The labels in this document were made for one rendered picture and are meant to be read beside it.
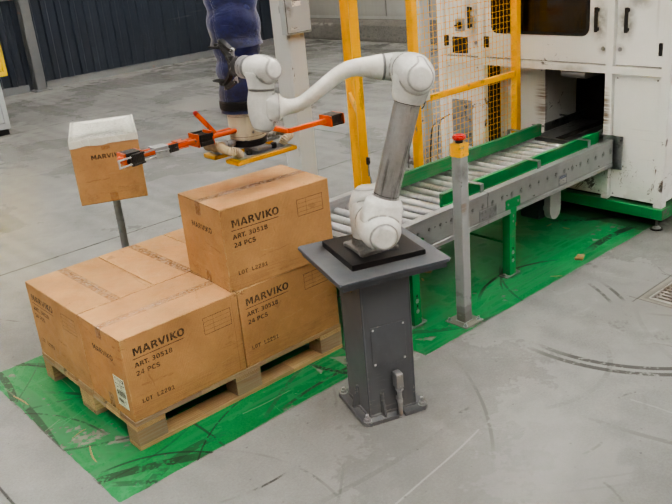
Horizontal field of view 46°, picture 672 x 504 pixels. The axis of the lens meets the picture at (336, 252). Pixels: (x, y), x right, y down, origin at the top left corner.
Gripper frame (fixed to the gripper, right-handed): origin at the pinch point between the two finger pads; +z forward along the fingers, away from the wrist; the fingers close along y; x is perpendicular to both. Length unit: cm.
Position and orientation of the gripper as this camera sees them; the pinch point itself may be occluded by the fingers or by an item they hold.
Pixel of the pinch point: (214, 63)
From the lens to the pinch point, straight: 339.4
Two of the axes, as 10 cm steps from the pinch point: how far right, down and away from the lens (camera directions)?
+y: 0.9, 9.2, 3.7
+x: 7.5, -3.0, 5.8
